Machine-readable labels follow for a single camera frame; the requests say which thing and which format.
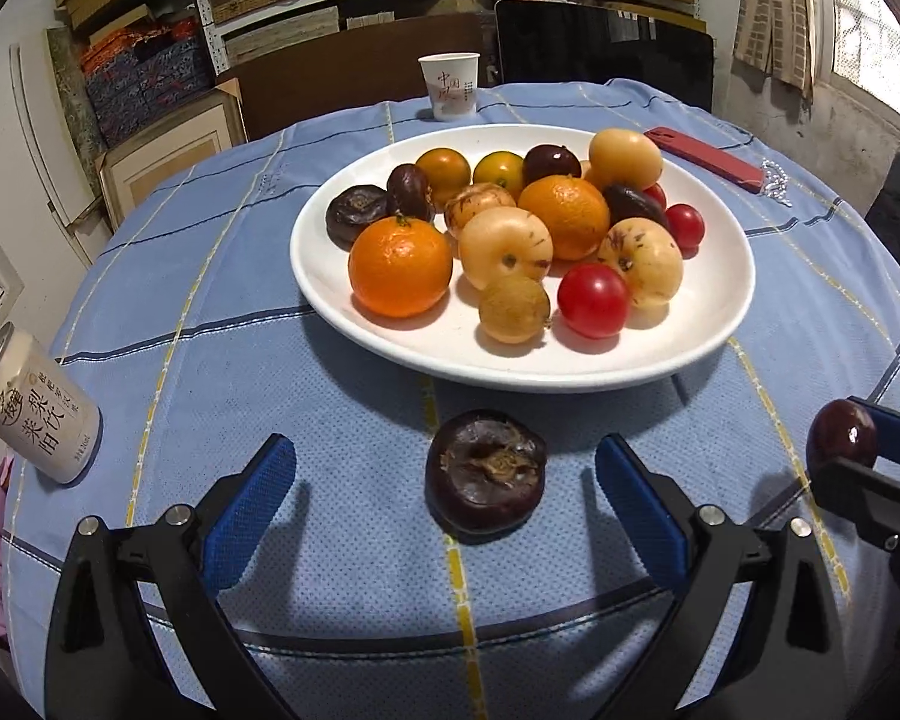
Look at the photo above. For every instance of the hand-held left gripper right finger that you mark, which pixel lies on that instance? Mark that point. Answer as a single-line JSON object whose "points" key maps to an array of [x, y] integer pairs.
{"points": [[641, 517]]}

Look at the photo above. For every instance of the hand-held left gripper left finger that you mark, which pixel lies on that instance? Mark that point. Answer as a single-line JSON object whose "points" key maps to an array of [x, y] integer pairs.
{"points": [[251, 517]]}

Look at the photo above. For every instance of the dark red plum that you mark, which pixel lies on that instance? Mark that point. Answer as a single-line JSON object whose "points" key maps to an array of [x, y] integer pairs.
{"points": [[840, 431], [551, 163]]}

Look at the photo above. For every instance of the white round plate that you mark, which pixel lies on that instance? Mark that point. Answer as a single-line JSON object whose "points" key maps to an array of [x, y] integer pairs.
{"points": [[645, 345]]}

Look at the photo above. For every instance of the red tomato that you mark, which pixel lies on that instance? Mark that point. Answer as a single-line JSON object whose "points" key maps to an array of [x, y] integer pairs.
{"points": [[655, 195], [685, 227], [594, 300]]}

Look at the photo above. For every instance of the tan longan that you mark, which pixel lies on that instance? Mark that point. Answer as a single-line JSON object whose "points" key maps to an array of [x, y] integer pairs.
{"points": [[514, 309]]}

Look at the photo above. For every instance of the orange tangerine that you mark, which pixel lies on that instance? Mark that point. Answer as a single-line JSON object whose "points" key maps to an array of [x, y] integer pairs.
{"points": [[400, 266], [562, 216]]}

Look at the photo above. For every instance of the dark brown plum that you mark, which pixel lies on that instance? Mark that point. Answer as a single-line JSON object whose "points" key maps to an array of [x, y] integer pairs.
{"points": [[634, 206]]}

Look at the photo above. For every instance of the speckled tan apple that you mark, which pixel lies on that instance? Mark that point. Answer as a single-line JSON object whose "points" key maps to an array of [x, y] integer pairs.
{"points": [[476, 204]]}

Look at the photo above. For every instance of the pale yellow apple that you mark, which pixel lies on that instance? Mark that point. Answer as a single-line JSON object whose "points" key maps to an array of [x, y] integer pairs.
{"points": [[625, 157]]}

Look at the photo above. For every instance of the small yellow tangerine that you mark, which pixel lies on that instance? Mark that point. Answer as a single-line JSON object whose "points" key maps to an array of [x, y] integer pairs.
{"points": [[442, 169], [499, 169]]}

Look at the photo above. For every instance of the white beverage can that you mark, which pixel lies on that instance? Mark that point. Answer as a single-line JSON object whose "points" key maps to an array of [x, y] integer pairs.
{"points": [[37, 412]]}

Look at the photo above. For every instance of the red phone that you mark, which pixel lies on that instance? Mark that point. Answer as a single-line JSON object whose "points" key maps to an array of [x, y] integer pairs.
{"points": [[705, 157]]}

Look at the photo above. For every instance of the beige framed board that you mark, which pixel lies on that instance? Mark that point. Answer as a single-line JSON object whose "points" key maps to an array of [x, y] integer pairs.
{"points": [[165, 157]]}

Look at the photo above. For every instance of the bright barred window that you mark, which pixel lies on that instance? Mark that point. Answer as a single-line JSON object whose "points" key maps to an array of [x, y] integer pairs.
{"points": [[870, 22]]}

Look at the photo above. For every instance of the white leaning board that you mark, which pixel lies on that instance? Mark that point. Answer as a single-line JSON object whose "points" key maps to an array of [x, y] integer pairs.
{"points": [[34, 135]]}

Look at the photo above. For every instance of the brick patterned curtain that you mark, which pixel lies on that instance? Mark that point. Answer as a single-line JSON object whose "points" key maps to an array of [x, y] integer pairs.
{"points": [[776, 15]]}

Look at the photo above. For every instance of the stack of blue patterned boxes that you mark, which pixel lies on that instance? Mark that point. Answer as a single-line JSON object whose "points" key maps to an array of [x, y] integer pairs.
{"points": [[142, 82]]}

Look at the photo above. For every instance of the brown board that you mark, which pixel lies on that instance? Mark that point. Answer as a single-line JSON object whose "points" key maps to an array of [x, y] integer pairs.
{"points": [[345, 75]]}

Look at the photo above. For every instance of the grey marbled board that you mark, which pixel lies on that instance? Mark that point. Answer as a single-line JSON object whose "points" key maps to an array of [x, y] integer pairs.
{"points": [[67, 90]]}

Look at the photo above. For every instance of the white paper cup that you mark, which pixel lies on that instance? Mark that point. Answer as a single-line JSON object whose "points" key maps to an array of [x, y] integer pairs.
{"points": [[450, 86]]}

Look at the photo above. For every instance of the black flat monitor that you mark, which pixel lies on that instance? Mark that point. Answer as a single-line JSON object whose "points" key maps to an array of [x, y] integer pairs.
{"points": [[607, 45]]}

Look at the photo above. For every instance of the white metal shelf rack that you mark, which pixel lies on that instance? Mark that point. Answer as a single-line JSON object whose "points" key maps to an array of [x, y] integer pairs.
{"points": [[204, 7]]}

